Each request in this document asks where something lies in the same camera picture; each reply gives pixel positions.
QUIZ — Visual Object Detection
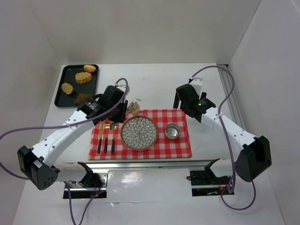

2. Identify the small bread slice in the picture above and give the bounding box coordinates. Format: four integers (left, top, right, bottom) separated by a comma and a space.
61, 82, 75, 95

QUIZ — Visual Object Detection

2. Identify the large sliced bread loaf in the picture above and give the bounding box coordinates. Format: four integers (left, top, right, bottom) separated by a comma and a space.
75, 72, 92, 84

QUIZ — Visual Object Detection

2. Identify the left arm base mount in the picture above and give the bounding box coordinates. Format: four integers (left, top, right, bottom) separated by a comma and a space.
63, 162, 108, 199

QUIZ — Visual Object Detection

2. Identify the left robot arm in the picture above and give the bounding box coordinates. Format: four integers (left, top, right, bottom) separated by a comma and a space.
17, 85, 128, 190

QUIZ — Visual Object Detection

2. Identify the aluminium rail right side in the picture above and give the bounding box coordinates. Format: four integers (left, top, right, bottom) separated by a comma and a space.
218, 68, 246, 129

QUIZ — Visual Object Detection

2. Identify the gold fork black handle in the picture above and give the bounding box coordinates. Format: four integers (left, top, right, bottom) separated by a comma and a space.
104, 124, 111, 153

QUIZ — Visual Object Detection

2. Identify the metal cup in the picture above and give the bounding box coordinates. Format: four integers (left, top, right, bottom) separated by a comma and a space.
165, 123, 180, 140

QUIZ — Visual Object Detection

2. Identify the gold spoon black handle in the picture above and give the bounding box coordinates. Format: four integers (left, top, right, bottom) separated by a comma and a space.
111, 123, 119, 154

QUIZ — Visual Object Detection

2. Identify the aluminium rail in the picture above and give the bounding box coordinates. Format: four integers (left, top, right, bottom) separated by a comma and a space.
58, 160, 235, 171
218, 68, 246, 129

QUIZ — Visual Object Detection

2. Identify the brown croissant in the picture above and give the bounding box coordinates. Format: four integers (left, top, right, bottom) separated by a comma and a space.
74, 94, 92, 105

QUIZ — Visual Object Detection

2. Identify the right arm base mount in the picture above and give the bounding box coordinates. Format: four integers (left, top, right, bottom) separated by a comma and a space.
186, 159, 234, 197

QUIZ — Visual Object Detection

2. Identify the small round muffin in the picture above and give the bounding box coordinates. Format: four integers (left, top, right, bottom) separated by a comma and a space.
126, 102, 140, 115

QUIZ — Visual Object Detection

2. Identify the floral patterned plate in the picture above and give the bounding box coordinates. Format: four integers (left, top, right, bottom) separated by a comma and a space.
120, 115, 158, 151

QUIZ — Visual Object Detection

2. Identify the round orange bun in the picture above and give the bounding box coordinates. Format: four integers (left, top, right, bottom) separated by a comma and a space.
83, 65, 97, 73

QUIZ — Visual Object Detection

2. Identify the black baking tray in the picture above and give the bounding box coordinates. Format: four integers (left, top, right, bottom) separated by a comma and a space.
54, 64, 99, 108

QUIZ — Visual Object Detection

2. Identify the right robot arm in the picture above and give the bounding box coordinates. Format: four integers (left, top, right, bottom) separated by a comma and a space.
174, 82, 271, 182

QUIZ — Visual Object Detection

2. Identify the red white checkered cloth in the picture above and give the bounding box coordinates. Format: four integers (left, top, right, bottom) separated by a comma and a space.
88, 109, 192, 160

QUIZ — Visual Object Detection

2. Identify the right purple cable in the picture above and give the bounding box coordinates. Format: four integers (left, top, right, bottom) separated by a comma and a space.
191, 66, 256, 211

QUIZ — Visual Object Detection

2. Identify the aluminium rail front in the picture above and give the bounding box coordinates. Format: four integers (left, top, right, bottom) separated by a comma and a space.
58, 160, 235, 171

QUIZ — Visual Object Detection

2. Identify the gold knife black handle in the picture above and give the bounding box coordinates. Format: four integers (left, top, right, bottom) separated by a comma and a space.
97, 121, 105, 154

